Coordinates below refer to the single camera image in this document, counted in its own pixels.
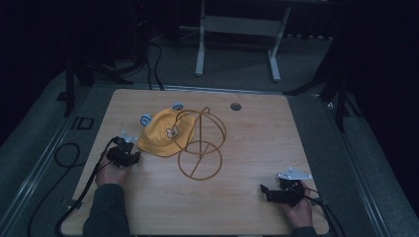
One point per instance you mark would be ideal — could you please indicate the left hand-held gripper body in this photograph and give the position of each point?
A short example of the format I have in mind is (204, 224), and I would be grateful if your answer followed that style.
(119, 154)

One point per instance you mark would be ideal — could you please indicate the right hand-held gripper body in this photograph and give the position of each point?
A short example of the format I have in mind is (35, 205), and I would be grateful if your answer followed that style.
(292, 190)

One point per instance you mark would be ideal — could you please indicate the yellow hat with blue ears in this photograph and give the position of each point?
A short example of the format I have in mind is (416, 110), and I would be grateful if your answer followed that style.
(166, 133)

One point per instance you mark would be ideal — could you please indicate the person's left hand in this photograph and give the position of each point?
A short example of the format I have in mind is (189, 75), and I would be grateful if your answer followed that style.
(110, 174)

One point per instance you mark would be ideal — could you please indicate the person's right hand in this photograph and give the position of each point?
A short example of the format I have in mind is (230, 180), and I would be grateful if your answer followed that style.
(301, 213)

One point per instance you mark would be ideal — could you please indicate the black metal stand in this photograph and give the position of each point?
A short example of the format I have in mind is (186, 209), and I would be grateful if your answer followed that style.
(82, 70)
(332, 85)

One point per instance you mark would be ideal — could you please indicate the white desk frame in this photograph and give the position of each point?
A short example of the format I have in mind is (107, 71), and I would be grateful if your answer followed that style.
(242, 26)

